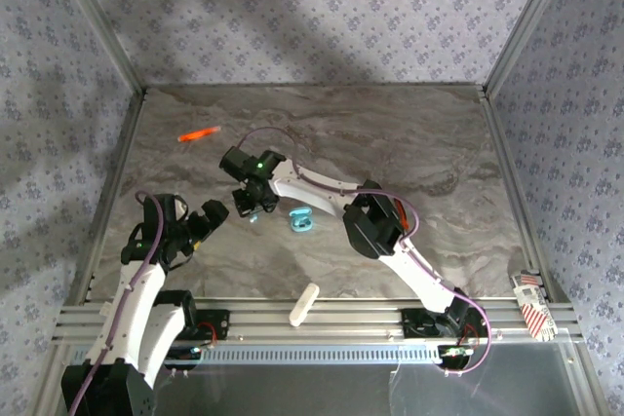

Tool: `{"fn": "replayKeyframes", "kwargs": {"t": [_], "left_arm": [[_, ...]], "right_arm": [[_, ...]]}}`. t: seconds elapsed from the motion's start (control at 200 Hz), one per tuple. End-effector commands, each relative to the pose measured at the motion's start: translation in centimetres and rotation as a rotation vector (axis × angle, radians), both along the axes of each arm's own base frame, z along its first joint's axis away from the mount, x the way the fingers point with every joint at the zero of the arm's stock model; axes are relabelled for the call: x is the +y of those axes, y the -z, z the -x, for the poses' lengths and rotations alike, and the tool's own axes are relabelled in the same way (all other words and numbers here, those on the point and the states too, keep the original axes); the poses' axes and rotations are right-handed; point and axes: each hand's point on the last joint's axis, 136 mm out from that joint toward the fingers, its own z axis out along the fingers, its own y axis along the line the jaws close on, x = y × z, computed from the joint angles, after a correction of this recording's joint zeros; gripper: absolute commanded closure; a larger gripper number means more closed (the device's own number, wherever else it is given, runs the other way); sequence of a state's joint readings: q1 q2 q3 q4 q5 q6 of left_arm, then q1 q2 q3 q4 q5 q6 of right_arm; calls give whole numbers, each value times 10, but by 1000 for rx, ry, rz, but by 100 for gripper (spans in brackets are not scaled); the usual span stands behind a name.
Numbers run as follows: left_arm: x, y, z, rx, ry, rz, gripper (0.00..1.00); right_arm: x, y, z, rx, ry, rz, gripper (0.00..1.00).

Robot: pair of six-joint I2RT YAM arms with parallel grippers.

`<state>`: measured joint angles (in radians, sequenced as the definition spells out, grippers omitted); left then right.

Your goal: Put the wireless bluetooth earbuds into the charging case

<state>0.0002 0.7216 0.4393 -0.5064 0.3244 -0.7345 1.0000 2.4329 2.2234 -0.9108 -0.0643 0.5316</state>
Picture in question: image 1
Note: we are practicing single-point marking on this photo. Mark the orange pen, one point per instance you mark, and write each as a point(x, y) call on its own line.
point(197, 135)

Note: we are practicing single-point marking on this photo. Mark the aluminium mounting rail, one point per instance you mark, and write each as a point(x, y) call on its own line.
point(341, 323)

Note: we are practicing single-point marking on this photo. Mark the aluminium side rail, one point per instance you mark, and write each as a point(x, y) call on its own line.
point(109, 167)
point(521, 192)

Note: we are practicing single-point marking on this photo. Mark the grey metal panel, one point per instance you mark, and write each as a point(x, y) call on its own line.
point(292, 391)

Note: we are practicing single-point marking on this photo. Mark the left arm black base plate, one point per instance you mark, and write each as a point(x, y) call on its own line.
point(217, 326)

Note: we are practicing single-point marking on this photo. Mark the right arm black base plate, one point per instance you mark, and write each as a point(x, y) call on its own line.
point(414, 326)

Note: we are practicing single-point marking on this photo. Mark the red white striped package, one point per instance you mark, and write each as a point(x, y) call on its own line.
point(534, 311)

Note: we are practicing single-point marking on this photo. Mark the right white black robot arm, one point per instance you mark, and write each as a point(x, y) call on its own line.
point(302, 187)

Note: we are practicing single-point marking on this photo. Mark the light blue earbud charging case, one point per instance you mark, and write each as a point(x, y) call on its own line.
point(301, 221)

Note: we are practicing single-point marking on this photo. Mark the slotted metal strip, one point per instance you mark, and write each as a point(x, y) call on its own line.
point(317, 352)

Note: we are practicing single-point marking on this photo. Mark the small white tag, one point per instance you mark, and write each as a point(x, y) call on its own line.
point(105, 309)

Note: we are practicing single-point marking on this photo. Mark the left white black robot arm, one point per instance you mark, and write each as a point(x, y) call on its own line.
point(131, 309)

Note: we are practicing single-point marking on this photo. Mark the aluminium frame post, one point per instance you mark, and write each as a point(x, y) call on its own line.
point(531, 21)
point(100, 21)

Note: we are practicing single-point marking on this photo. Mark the cream oblong case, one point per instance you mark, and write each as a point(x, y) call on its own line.
point(303, 305)

